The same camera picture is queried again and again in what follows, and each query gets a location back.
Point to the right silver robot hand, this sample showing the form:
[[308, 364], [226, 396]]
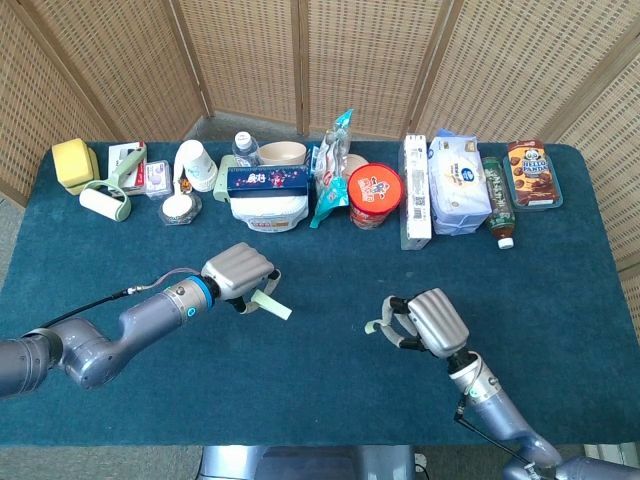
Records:
[[440, 322]]

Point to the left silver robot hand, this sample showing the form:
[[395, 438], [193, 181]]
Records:
[[237, 270]]

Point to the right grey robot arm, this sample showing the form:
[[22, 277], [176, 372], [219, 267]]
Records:
[[500, 415]]

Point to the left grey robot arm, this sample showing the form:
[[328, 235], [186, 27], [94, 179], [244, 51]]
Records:
[[125, 325]]

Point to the white plastic tub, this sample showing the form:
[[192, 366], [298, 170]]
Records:
[[270, 212]]

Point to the cupcake liners in clear pack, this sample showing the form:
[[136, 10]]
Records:
[[177, 207]]

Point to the pale green plastic holder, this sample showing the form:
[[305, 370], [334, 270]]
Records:
[[222, 180]]

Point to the navy blue rectangular box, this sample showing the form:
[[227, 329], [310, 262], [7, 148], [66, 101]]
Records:
[[265, 180]]

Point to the small brown patterned item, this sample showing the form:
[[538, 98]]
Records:
[[185, 185]]

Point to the stack of white paper cups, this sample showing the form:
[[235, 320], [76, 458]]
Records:
[[197, 162]]

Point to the teal snack bag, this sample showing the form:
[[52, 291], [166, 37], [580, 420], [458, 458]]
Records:
[[330, 200]]

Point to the clear water bottle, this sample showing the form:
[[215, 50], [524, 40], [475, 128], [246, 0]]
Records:
[[245, 150]]

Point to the clear box with purple label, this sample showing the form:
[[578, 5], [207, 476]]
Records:
[[159, 177]]

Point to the beige bowl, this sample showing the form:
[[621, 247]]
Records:
[[282, 152]]

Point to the teal carpet table cover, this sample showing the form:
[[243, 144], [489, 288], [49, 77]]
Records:
[[320, 375]]

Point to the small blue plastic item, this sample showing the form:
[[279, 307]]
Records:
[[312, 160]]

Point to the long white carton box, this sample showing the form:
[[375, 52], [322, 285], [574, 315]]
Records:
[[415, 190]]

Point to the green label tea bottle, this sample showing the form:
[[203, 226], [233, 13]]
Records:
[[497, 200]]

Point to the light blue tissue pack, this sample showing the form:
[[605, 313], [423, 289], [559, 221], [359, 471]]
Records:
[[457, 185]]

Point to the red instant noodle cup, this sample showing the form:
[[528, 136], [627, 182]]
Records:
[[375, 190]]

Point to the teal rimmed clear container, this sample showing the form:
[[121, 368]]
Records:
[[535, 208]]

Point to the pale green lint roller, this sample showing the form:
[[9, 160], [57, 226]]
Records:
[[102, 202]]

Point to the clear plastic snack bag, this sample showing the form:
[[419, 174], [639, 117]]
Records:
[[335, 150]]

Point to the round bamboo container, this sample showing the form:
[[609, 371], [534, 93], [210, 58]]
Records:
[[356, 165]]

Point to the red and white box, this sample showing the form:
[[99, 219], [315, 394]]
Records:
[[120, 152]]

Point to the Hello Panda biscuit box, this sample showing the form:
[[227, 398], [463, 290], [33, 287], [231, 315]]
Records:
[[530, 175]]

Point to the yellow sponge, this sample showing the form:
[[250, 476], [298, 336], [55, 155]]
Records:
[[72, 162]]

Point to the silver robot torso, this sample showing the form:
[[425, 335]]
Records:
[[300, 465]]

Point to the rattan folding screen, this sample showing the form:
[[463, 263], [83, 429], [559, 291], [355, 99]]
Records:
[[250, 60]]

